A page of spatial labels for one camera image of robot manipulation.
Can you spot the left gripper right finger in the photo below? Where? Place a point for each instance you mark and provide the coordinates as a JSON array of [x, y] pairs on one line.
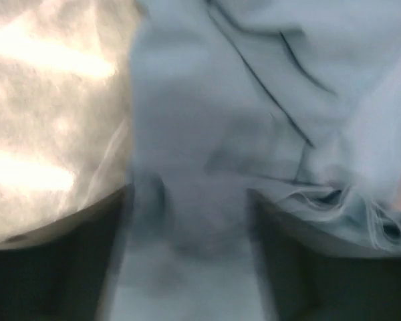
[[305, 274]]

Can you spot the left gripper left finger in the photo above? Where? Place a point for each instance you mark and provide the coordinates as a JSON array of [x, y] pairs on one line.
[[63, 277]]

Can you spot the blue t shirt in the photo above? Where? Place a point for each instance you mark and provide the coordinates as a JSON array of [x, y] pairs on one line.
[[297, 100]]

